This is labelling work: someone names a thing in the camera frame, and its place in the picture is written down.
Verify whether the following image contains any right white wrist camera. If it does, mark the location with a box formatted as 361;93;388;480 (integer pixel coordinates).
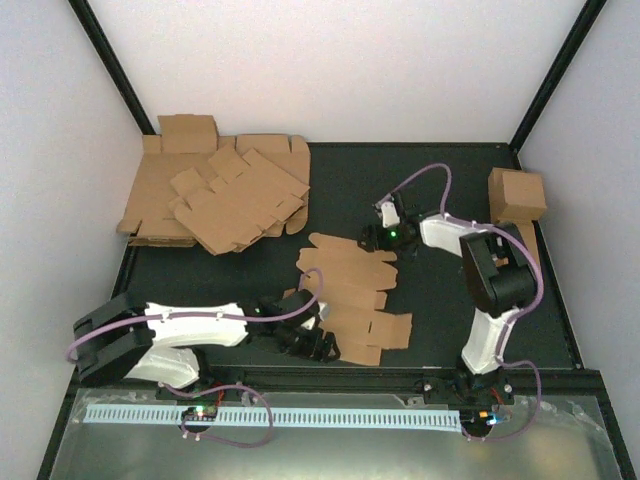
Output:
374;198;401;229

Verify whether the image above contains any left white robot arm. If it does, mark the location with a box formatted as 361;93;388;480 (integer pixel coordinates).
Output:
65;289;341;399

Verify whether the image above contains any stack of flat cardboard blanks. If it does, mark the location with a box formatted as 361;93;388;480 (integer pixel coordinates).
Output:
117;114;311;247

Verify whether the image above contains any right black frame post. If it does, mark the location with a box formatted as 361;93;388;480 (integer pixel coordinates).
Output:
509;0;608;153

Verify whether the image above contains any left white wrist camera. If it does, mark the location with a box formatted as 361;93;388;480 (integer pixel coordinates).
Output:
300;301;330;331

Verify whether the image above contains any cardboard box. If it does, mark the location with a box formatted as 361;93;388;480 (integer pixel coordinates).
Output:
495;218;541;266
296;232;412;366
488;168;547;223

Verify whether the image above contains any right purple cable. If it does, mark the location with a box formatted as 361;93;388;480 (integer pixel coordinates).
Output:
374;163;544;444

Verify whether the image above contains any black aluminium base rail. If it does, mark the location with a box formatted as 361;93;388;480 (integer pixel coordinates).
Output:
74;363;601;401

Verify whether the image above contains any black frame post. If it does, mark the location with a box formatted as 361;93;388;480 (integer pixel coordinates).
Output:
67;0;156;135
509;0;608;153

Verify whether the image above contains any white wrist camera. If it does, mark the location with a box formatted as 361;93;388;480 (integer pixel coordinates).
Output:
374;198;401;229
300;301;330;331

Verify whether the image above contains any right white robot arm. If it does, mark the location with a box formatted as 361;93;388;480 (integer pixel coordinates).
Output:
358;213;543;403

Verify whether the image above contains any light blue slotted cable duct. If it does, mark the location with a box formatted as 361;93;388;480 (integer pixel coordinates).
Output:
82;404;462;433

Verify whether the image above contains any left black frame post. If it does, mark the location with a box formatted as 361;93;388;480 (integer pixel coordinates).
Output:
67;0;156;135

